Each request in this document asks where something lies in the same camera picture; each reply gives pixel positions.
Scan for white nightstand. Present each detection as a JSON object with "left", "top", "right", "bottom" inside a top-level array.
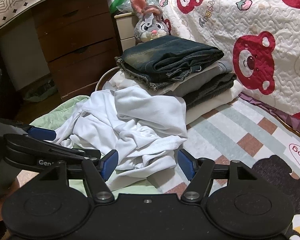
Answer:
[{"left": 114, "top": 12, "right": 139, "bottom": 51}]

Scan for light green bed sheet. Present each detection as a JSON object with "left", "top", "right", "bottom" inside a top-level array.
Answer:
[{"left": 30, "top": 95, "right": 160, "bottom": 199}]

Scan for folded dark blue jeans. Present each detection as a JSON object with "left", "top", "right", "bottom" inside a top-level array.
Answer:
[{"left": 115, "top": 35, "right": 224, "bottom": 91}]

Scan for checkered happy dog blanket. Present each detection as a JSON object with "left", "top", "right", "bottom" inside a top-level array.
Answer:
[{"left": 149, "top": 96, "right": 300, "bottom": 240}]

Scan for white t-shirt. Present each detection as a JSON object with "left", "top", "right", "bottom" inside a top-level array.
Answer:
[{"left": 53, "top": 87, "right": 187, "bottom": 190}]

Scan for folded grey garment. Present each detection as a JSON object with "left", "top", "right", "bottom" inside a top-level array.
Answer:
[{"left": 158, "top": 61, "right": 232, "bottom": 97}]

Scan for grey rabbit plush toy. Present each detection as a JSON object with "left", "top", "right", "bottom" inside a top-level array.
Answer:
[{"left": 130, "top": 0, "right": 170, "bottom": 44}]

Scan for brown wooden drawer cabinet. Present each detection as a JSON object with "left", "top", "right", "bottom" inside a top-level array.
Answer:
[{"left": 32, "top": 0, "right": 120, "bottom": 101}]

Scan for folded dark knit garment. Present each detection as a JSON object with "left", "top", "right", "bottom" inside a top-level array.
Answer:
[{"left": 183, "top": 73, "right": 237, "bottom": 110}]

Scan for folded cream garment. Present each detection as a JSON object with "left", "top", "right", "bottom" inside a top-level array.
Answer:
[{"left": 102, "top": 74, "right": 246, "bottom": 126}]

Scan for red bear quilted blanket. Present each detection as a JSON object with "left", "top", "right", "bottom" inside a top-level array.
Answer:
[{"left": 159, "top": 0, "right": 300, "bottom": 133}]

